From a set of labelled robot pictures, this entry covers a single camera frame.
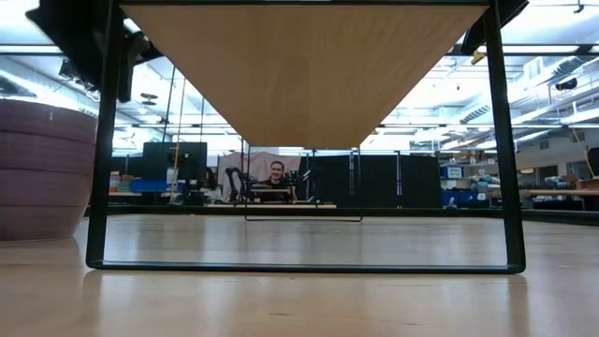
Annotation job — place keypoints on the purple ridged mug brown rim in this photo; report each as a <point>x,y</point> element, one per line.
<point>42,178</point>

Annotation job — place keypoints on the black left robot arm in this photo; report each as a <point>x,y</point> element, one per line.
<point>70,37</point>

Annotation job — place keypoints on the black background robot arm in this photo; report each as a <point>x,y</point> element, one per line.
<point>234,180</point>

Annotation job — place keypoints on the person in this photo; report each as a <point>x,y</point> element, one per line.
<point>273,185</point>

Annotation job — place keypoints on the black partition screen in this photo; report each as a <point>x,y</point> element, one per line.
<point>374,180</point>

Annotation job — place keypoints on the wooden riser shelf black legs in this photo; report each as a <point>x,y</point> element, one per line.
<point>304,70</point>

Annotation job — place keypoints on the black monitor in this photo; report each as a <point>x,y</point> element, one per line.
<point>175,161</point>

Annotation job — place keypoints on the blue storage bin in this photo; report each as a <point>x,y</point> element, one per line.
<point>150,186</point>
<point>463,199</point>
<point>451,172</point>

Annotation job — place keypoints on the wooden background table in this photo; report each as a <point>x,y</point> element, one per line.
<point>561,192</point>

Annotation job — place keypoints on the black metal table frame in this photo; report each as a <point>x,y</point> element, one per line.
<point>421,212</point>

